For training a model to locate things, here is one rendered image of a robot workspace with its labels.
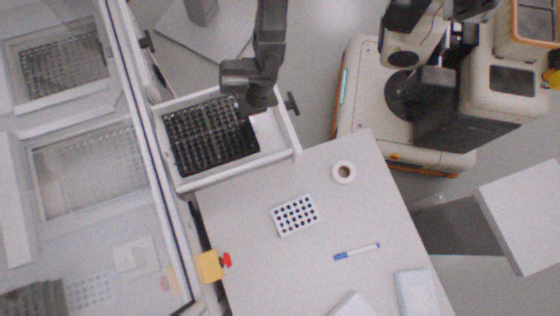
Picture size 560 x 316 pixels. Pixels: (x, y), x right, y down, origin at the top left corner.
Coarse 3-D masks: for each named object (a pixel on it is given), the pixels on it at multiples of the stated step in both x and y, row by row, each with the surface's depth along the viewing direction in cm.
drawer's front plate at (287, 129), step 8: (280, 96) 95; (280, 104) 94; (280, 112) 94; (280, 120) 98; (288, 120) 93; (280, 128) 102; (288, 128) 93; (288, 136) 94; (296, 136) 92; (288, 144) 99; (296, 144) 92; (296, 152) 91; (296, 160) 97
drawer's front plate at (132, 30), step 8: (120, 0) 101; (120, 8) 100; (128, 8) 103; (128, 16) 99; (128, 24) 99; (136, 24) 108; (128, 32) 98; (136, 32) 103; (136, 40) 98; (136, 48) 97; (136, 56) 96; (144, 56) 102; (144, 64) 97; (144, 72) 95; (152, 72) 107; (144, 80) 95; (152, 88) 97; (152, 96) 100
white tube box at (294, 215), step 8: (296, 200) 101; (304, 200) 101; (272, 208) 100; (280, 208) 103; (288, 208) 104; (296, 208) 101; (304, 208) 103; (312, 208) 101; (272, 216) 100; (280, 216) 100; (288, 216) 100; (296, 216) 100; (304, 216) 100; (312, 216) 103; (280, 224) 102; (288, 224) 103; (296, 224) 102; (304, 224) 99; (312, 224) 99; (280, 232) 98; (288, 232) 99
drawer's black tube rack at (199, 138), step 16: (224, 96) 98; (176, 112) 96; (192, 112) 99; (208, 112) 100; (224, 112) 96; (176, 128) 98; (192, 128) 98; (208, 128) 95; (224, 128) 95; (240, 128) 95; (176, 144) 93; (192, 144) 93; (208, 144) 94; (224, 144) 94; (240, 144) 94; (176, 160) 92; (192, 160) 92; (208, 160) 93; (224, 160) 93
